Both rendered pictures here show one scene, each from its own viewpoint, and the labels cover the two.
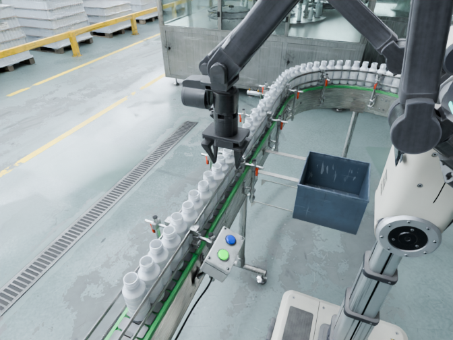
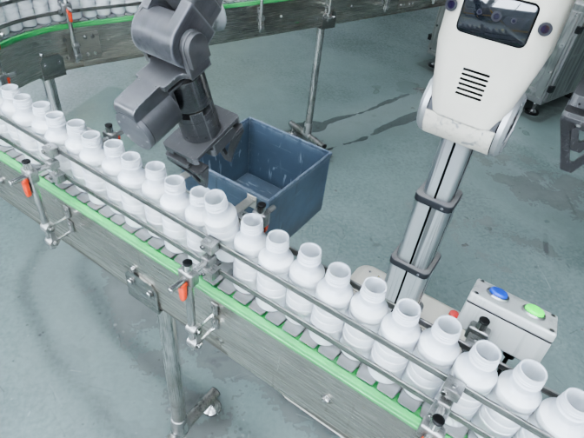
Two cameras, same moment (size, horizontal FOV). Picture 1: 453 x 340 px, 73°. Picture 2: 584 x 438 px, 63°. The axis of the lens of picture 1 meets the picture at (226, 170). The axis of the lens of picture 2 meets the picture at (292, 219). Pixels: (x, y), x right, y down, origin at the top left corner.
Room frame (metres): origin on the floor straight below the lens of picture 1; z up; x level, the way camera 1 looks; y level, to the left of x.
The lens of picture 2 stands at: (0.92, 0.59, 1.69)
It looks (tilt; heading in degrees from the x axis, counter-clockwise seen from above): 40 degrees down; 278
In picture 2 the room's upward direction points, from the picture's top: 7 degrees clockwise
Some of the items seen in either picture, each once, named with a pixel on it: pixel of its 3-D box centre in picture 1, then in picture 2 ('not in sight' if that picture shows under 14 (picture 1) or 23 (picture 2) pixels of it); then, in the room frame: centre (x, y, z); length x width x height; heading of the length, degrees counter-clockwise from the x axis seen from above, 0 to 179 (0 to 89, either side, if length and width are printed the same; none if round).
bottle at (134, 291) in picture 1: (136, 296); not in sight; (0.47, 0.24, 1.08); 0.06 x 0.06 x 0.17
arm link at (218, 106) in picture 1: (223, 99); not in sight; (0.65, 0.01, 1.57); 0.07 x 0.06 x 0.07; 69
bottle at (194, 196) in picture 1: (195, 210); (395, 341); (0.80, 0.11, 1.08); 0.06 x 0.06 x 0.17
